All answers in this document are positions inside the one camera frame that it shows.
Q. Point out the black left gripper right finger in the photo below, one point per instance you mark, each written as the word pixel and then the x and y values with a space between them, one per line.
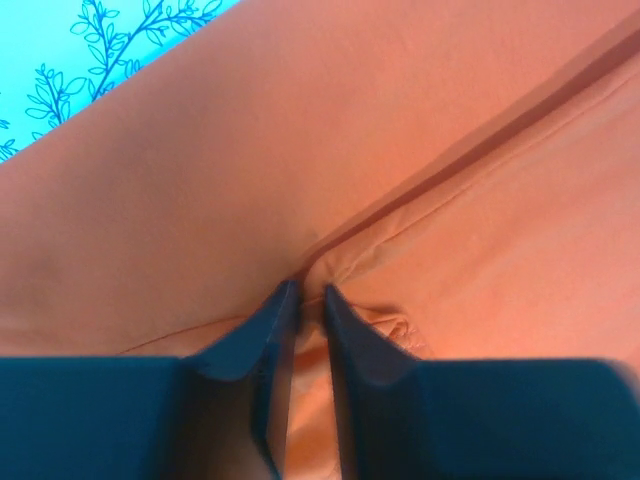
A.
pixel 400 417

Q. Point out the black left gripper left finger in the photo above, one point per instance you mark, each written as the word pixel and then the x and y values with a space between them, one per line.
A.
pixel 218 414

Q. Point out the orange t-shirt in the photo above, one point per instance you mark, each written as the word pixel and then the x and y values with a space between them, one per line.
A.
pixel 466 172

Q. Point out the floral patterned table mat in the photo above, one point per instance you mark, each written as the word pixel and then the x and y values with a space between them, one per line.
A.
pixel 58 57

